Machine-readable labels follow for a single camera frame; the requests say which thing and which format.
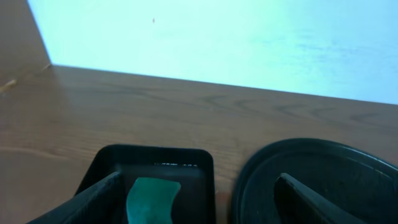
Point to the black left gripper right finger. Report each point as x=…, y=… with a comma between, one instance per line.
x=297, y=203

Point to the green yellow sponge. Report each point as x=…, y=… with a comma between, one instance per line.
x=150, y=201

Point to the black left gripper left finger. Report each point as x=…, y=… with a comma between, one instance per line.
x=103, y=202

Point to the black round tray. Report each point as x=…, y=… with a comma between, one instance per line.
x=359, y=183

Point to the black rectangular tray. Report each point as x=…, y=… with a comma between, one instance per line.
x=192, y=168

